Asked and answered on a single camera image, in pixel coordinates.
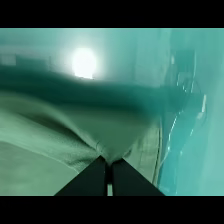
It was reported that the grey T-shirt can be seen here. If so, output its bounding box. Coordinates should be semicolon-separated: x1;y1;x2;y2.
0;89;161;197

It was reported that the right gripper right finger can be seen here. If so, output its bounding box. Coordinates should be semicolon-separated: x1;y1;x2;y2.
111;157;166;197

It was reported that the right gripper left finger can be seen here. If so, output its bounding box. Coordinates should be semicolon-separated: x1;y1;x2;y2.
54;156;109;197

